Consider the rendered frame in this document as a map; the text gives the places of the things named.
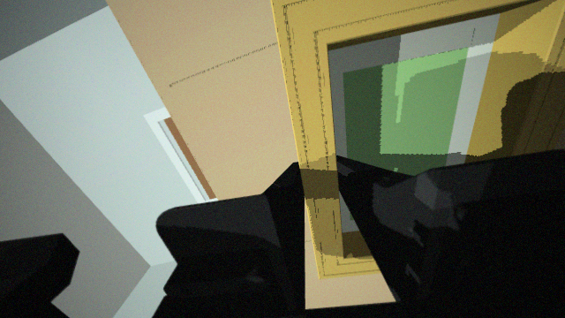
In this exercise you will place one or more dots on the gold picture frame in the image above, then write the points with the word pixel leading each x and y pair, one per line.
pixel 411 85

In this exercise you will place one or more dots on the brown wooden board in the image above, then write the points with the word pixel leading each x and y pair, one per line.
pixel 216 66

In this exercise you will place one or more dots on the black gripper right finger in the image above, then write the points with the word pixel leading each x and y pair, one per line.
pixel 403 218

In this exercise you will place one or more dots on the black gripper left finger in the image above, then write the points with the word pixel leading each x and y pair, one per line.
pixel 273 220

